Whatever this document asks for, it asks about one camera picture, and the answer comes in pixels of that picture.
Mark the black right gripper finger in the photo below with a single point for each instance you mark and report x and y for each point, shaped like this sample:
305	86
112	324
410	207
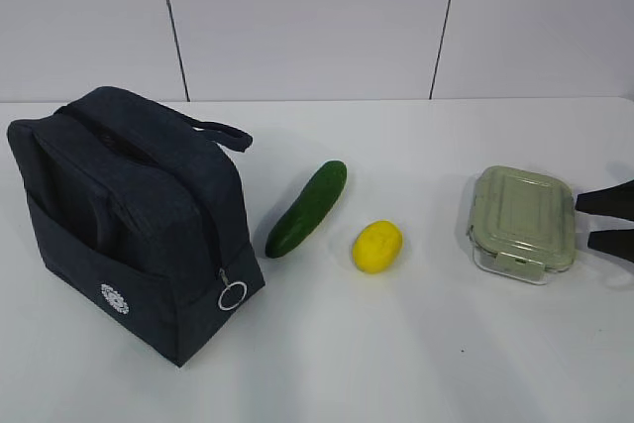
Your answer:
616	243
616	202

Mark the dark blue lunch bag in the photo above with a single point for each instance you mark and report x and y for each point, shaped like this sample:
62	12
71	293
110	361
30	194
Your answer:
140	209

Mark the green lid glass container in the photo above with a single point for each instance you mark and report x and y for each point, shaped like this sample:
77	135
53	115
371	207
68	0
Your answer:
522	224

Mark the green cucumber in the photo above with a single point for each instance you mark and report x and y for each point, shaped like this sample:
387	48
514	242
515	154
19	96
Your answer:
308	210

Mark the yellow lemon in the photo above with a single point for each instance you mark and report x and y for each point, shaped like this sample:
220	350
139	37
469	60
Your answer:
377	246

